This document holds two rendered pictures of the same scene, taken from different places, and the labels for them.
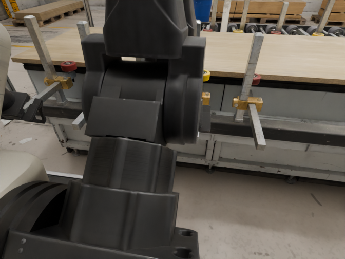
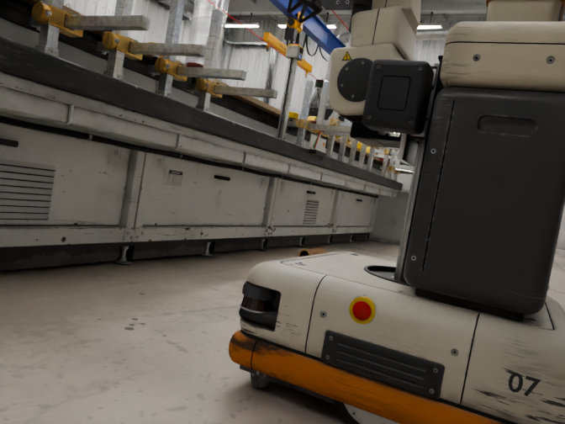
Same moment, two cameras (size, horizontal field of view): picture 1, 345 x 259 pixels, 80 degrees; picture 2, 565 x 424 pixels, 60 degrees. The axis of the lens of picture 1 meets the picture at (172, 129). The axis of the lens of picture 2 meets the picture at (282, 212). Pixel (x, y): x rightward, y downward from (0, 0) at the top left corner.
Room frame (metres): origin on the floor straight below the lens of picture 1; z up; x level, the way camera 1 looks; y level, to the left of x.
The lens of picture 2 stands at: (-0.10, 1.51, 0.45)
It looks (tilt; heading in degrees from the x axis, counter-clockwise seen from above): 3 degrees down; 287
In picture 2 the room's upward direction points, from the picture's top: 10 degrees clockwise
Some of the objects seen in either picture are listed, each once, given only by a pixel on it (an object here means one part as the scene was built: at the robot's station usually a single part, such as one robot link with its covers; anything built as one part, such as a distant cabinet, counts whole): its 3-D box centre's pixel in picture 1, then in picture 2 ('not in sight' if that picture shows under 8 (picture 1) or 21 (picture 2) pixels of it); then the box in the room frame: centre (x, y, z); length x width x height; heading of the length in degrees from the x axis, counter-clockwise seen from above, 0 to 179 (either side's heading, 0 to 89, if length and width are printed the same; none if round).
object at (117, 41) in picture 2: not in sight; (123, 46); (0.95, 0.13, 0.82); 0.14 x 0.06 x 0.05; 81
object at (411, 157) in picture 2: not in sight; (378, 105); (0.06, 0.32, 0.68); 0.28 x 0.27 x 0.25; 81
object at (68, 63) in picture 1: (70, 72); not in sight; (1.13, 0.59, 0.85); 0.08 x 0.08 x 0.11
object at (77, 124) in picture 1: (98, 100); (87, 23); (0.90, 0.37, 0.80); 0.43 x 0.03 x 0.04; 171
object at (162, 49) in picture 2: not in sight; (148, 49); (0.85, 0.13, 0.81); 0.43 x 0.03 x 0.04; 171
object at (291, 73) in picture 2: not in sight; (287, 99); (0.75, -1.07, 0.93); 0.05 x 0.05 x 0.45; 81
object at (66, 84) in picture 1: (58, 82); not in sight; (1.03, 0.62, 0.84); 0.14 x 0.06 x 0.05; 81
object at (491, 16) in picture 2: not in sight; (520, 36); (-0.23, 0.31, 0.87); 0.23 x 0.15 x 0.11; 81
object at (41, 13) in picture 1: (53, 8); not in sight; (7.39, 3.72, 0.23); 2.41 x 0.77 x 0.17; 172
